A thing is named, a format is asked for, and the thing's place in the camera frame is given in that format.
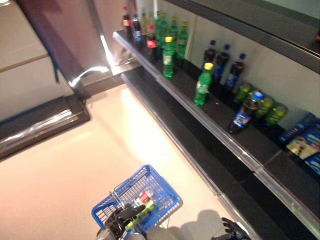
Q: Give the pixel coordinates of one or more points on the green drink bottle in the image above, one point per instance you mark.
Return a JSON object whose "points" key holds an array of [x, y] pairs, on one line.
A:
{"points": [[148, 207]]}

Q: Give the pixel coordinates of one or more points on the Coca-Cola bottle red label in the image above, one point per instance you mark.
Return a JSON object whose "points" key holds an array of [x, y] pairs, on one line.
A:
{"points": [[127, 25], [151, 45]]}

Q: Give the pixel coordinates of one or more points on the slim blue cookie box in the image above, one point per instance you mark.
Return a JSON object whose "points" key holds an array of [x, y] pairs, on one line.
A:
{"points": [[297, 127]]}

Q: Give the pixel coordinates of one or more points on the small Pepsi cola bottle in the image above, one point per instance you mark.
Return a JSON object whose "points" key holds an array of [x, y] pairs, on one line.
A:
{"points": [[208, 55], [233, 72], [221, 62], [137, 32], [241, 120]]}

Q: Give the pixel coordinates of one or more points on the blue Oreo cookie box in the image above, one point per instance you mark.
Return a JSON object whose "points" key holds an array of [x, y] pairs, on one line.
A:
{"points": [[313, 137], [313, 163]]}

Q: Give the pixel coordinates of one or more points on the pale tea bottle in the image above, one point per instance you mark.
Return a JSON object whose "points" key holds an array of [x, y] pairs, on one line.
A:
{"points": [[144, 22]]}

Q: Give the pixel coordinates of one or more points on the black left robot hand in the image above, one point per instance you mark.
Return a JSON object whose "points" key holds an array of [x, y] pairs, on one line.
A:
{"points": [[120, 220]]}

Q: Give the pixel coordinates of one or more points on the clear water bottle red label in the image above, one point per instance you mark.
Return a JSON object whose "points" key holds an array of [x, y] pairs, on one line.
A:
{"points": [[144, 196]]}

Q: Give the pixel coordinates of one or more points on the dark glossy display unit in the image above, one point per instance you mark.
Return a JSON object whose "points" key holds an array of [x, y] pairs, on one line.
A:
{"points": [[37, 125]]}

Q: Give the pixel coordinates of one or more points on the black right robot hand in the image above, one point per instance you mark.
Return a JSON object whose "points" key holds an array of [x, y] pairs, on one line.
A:
{"points": [[232, 232]]}

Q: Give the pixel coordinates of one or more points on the blue plastic shopping basket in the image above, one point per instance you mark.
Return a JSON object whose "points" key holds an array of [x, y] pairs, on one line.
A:
{"points": [[172, 207]]}

